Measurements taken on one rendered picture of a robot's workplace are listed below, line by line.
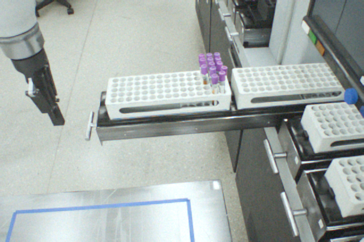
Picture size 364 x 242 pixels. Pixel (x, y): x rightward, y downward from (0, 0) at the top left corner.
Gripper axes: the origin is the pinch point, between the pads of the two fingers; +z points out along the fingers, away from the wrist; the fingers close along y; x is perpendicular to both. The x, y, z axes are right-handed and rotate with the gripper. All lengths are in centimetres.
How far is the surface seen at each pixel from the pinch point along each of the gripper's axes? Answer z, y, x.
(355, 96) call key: -19, -21, -63
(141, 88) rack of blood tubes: -6.2, 0.3, -23.7
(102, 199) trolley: -2.1, -27.0, -15.6
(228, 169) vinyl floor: 80, 31, -58
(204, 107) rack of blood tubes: -3.0, -4.8, -38.4
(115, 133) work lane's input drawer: 1.4, -6.8, -16.3
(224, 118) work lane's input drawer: -0.7, -6.8, -43.1
